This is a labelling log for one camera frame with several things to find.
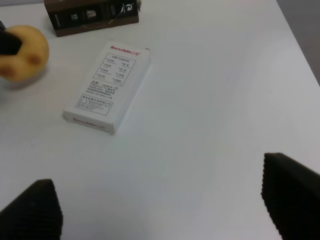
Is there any yellow round fruit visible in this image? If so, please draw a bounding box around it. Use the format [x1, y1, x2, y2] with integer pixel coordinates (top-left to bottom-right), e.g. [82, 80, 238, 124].
[0, 25, 50, 83]

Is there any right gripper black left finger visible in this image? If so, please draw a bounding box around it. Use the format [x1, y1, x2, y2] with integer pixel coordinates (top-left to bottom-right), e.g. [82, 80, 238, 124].
[0, 179, 63, 240]

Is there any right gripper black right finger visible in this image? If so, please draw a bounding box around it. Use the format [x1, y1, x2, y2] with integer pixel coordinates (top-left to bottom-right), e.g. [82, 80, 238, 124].
[261, 153, 320, 240]

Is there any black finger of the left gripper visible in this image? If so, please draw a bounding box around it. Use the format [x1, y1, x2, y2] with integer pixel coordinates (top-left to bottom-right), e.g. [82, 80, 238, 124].
[0, 21, 22, 55]

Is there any dark brown box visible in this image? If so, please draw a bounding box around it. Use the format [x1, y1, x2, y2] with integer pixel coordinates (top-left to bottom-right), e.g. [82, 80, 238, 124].
[44, 0, 142, 37]

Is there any white Snowhite box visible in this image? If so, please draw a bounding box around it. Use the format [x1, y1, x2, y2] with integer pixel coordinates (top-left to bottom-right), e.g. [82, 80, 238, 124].
[63, 41, 151, 135]

